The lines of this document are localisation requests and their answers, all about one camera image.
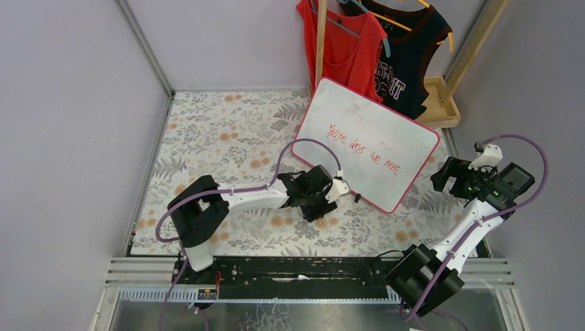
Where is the pink framed whiteboard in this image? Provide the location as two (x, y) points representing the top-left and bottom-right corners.
(292, 78), (440, 214)

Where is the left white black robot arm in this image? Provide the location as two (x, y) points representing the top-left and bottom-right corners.
(168, 165), (349, 272)

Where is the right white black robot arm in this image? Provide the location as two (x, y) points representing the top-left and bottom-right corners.
(385, 157), (535, 317)

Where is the wooden clothes rack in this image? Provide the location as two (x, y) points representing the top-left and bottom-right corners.
(308, 0), (509, 129)

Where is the floral patterned tablecloth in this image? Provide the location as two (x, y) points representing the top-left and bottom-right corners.
(128, 91), (464, 257)

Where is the red tank top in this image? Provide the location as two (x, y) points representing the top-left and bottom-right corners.
(296, 0), (387, 103)

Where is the dark navy basketball jersey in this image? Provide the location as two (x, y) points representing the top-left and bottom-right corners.
(362, 1), (453, 119)

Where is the blue grey clothes hanger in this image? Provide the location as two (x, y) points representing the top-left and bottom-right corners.
(309, 1), (392, 59)

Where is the yellow clothes hanger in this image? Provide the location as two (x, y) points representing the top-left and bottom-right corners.
(370, 0), (455, 53)

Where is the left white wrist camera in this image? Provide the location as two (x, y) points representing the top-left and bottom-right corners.
(325, 177), (350, 203)

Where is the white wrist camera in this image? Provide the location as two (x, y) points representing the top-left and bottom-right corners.
(325, 177), (350, 203)
(468, 142), (503, 170)

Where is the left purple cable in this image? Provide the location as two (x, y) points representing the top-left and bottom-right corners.
(155, 138), (344, 331)

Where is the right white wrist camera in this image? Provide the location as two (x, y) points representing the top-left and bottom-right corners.
(468, 142), (503, 170)

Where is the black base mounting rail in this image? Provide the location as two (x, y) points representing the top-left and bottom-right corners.
(171, 255), (442, 301)

